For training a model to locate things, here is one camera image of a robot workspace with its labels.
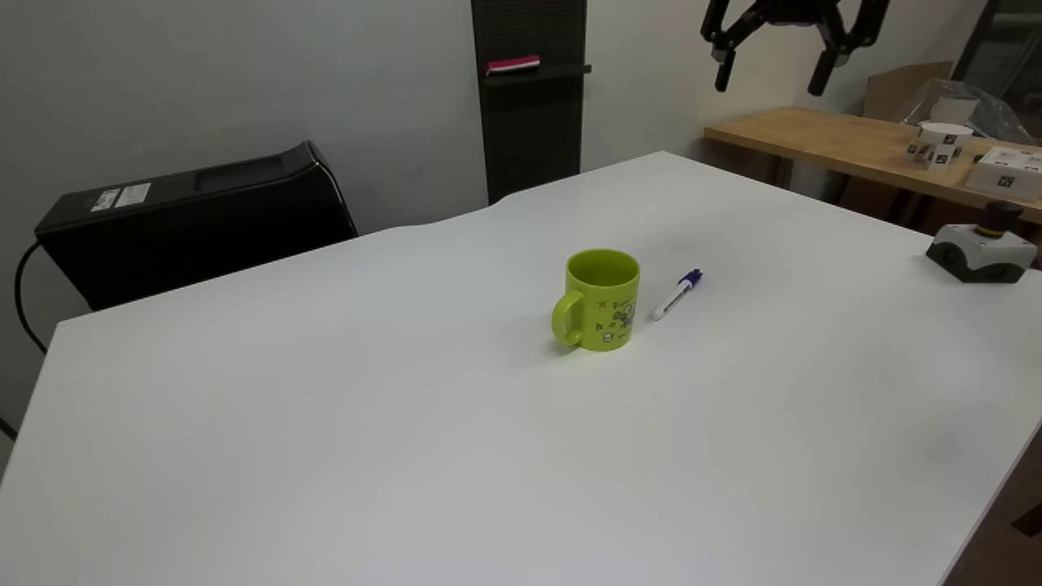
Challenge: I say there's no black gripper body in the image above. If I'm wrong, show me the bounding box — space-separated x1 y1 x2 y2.
759 0 842 28

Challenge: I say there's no white pen with blue cap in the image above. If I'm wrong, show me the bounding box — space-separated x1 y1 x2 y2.
647 266 707 322

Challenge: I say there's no green cup with print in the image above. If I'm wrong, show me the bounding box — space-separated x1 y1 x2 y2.
551 246 644 355

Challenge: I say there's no brown cardboard box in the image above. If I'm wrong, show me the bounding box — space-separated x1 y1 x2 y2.
859 57 957 123

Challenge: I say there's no wooden side table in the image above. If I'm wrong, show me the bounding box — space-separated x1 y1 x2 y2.
701 105 1042 228

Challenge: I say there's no clear plastic bag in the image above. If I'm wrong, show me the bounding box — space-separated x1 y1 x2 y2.
905 75 1035 148

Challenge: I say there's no small white marker cube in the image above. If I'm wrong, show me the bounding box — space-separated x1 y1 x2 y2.
909 120 975 174

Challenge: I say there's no tall black shelf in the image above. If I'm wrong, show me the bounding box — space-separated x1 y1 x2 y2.
467 0 596 205

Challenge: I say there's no pink flat item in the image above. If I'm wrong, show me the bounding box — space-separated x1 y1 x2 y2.
480 53 543 78

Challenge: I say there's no white box with markers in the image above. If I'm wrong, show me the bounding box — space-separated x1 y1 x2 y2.
967 144 1042 205

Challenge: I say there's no black and white device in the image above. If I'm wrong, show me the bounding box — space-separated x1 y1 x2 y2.
925 202 1042 286

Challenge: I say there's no black computer tower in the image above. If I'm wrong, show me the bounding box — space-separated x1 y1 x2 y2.
31 141 360 311

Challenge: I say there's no dark metal frame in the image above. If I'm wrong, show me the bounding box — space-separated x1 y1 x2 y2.
950 0 1042 141

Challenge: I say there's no black power cable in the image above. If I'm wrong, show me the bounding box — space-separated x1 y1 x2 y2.
14 238 52 355

